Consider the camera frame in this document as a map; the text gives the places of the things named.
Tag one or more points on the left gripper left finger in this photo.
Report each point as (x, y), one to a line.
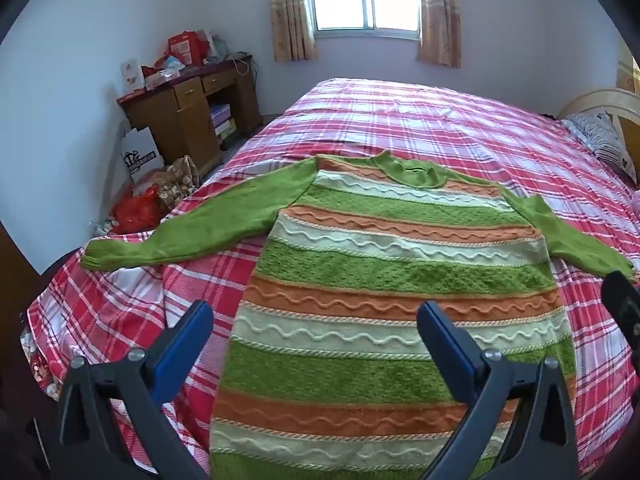
(88, 443)

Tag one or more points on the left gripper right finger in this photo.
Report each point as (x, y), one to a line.
(541, 441)

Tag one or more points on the green orange striped knit sweater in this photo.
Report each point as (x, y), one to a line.
(326, 376)

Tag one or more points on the pink blanket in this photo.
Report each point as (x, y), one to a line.
(635, 203)

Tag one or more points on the red plaid bed sheet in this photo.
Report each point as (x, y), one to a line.
(101, 315)

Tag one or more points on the striped pillow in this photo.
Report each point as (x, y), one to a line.
(596, 131)

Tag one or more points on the cream wooden headboard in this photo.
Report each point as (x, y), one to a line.
(621, 105)

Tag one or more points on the red plastic bag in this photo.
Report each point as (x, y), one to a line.
(137, 213)

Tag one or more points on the gold patterned bag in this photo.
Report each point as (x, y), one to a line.
(176, 182)

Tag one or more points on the white paper shopping bag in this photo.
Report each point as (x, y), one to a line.
(140, 153)

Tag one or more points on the right beige curtain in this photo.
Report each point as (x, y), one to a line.
(440, 33)

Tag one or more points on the beige curtain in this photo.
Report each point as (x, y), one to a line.
(292, 31)
(440, 33)

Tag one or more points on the brown wooden desk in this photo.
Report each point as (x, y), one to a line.
(178, 111)

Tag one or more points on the stacked boxes in desk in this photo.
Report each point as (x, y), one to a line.
(223, 122)

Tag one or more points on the white card box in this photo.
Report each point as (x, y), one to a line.
(132, 76)

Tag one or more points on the red gift box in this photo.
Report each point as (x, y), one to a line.
(189, 48)

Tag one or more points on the left beige curtain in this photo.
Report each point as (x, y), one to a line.
(292, 31)

